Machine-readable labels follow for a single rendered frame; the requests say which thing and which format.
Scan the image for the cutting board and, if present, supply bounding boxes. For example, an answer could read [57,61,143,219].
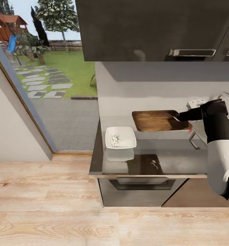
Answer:
[132,110,193,132]

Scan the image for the bowl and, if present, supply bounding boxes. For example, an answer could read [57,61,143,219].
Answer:
[105,126,136,149]

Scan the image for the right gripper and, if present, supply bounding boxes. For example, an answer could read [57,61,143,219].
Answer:
[177,108,201,122]

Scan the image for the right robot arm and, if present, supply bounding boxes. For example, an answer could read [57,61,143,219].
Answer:
[177,99,229,202]

